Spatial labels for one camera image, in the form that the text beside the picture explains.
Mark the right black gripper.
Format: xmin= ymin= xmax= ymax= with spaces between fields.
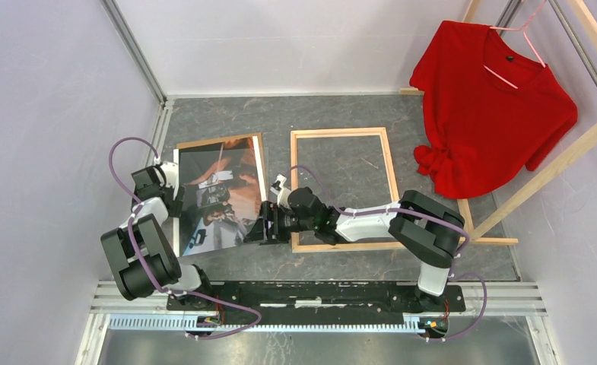
xmin=243 ymin=200 xmax=317 ymax=245

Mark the white wooden picture frame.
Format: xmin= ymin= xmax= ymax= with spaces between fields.
xmin=290 ymin=127 xmax=403 ymax=253

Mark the colour photo print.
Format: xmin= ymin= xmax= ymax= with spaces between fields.
xmin=173 ymin=135 xmax=269 ymax=258

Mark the brown cardboard backing board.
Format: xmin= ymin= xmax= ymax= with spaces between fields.
xmin=173 ymin=132 xmax=267 ymax=200

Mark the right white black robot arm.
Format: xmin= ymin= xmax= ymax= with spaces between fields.
xmin=243 ymin=187 xmax=468 ymax=310

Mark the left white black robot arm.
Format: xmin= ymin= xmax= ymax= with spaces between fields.
xmin=100 ymin=162 xmax=214 ymax=310

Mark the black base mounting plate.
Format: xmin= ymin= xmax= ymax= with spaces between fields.
xmin=167 ymin=281 xmax=466 ymax=325

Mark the red t-shirt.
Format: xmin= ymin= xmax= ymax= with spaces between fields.
xmin=409 ymin=20 xmax=580 ymax=200

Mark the wooden clothes rack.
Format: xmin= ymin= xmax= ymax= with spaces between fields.
xmin=399 ymin=0 xmax=597 ymax=246

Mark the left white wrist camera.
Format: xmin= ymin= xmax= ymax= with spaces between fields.
xmin=153 ymin=157 xmax=179 ymax=188

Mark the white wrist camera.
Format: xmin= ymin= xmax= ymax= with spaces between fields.
xmin=153 ymin=157 xmax=179 ymax=188
xmin=270 ymin=174 xmax=291 ymax=205

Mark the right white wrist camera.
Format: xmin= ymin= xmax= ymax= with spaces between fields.
xmin=270 ymin=174 xmax=291 ymax=205

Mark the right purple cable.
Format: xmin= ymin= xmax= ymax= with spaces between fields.
xmin=285 ymin=166 xmax=488 ymax=342

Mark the aluminium rail frame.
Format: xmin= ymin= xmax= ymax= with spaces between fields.
xmin=75 ymin=281 xmax=560 ymax=364

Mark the pink wire hanger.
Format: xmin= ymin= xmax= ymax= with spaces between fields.
xmin=483 ymin=0 xmax=550 ymax=90

